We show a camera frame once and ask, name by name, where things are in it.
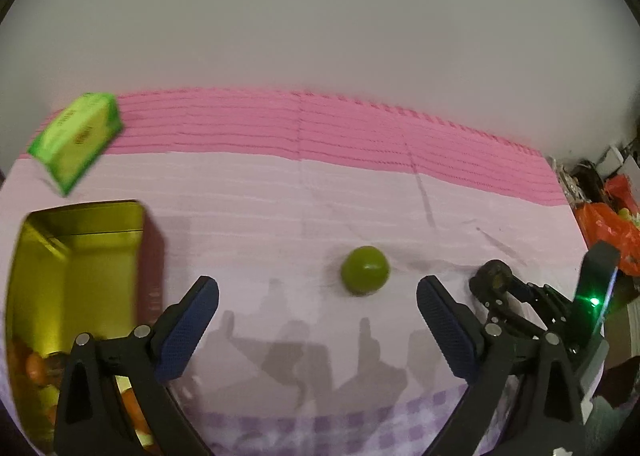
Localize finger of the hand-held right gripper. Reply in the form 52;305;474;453
471;280;552;338
506;279;572;320

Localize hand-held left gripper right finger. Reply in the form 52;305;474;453
416;275;586;456

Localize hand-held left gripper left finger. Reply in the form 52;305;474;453
52;276;221;456

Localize dark brown wrinkled fruit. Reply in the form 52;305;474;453
470;260;513;307

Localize round green fruit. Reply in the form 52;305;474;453
341;245;390;296

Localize gold and maroon tin box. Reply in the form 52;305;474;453
5;199;166;456

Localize orange plastic bag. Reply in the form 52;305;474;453
575;173;640;277

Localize black tangled clutter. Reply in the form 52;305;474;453
575;161;608;207

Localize crumpled silver wrapper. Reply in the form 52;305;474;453
550;156;581;202

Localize white cardboard box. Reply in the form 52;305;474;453
597;143;626;177

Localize pink and purple checked cloth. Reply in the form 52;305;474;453
0;151;606;456

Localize green and white carton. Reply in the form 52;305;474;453
27;92;124;197

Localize pink knitted blanket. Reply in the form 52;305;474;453
20;89;571;207

